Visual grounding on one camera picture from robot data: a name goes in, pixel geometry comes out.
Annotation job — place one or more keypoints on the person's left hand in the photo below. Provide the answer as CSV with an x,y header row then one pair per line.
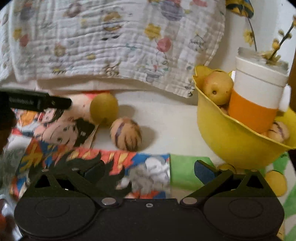
x,y
8,122

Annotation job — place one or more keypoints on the striped tan melon fruit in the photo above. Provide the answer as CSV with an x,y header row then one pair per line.
x,y
126,134

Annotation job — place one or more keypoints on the dried flower stem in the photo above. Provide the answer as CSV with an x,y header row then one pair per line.
x,y
271,57

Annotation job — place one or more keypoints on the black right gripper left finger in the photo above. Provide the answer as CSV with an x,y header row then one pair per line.
x,y
93,179

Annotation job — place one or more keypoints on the yellow pear in bowl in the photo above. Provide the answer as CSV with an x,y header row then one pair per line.
x,y
218,87

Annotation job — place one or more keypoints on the yellow round fruit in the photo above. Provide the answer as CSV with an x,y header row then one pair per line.
x,y
104,109

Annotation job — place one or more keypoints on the anime cartoon poster mat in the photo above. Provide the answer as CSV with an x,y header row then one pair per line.
x,y
60,137

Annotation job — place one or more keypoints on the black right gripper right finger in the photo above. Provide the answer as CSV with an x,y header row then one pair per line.
x,y
213,181

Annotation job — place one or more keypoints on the white and orange cup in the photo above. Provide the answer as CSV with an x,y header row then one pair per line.
x,y
258,89

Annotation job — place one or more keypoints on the yellow plastic bowl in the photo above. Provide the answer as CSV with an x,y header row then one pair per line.
x,y
232,141

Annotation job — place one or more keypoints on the cartoon wall sticker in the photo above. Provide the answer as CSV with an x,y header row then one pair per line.
x,y
240,7

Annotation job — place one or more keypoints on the Winnie the Pooh drawing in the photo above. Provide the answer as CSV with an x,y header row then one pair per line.
x,y
227,203

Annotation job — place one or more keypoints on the right printed muslin cloth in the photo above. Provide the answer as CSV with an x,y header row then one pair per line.
x,y
85,45

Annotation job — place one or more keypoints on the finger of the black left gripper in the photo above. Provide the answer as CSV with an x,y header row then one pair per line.
x,y
33,100

